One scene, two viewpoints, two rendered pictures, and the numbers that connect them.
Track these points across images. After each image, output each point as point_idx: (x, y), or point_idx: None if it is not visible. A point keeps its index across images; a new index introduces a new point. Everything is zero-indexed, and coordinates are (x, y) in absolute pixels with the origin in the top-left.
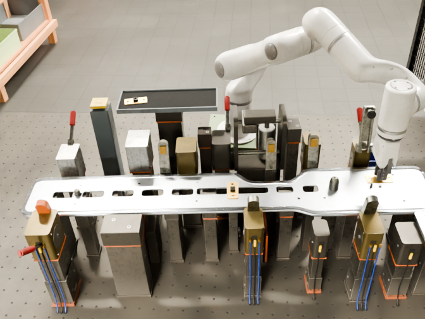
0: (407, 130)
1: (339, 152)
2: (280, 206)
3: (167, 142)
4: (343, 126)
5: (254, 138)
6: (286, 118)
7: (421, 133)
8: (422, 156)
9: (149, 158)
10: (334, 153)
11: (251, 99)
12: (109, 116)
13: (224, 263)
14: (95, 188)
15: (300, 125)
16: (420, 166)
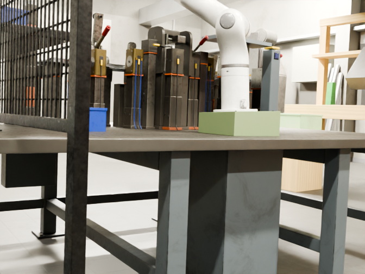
0: (55, 135)
1: (132, 132)
2: None
3: (212, 55)
4: (148, 136)
5: (213, 111)
6: (149, 29)
7: (33, 135)
8: (32, 131)
9: (218, 66)
10: (137, 132)
11: (221, 64)
12: (264, 56)
13: None
14: None
15: (144, 39)
16: (34, 130)
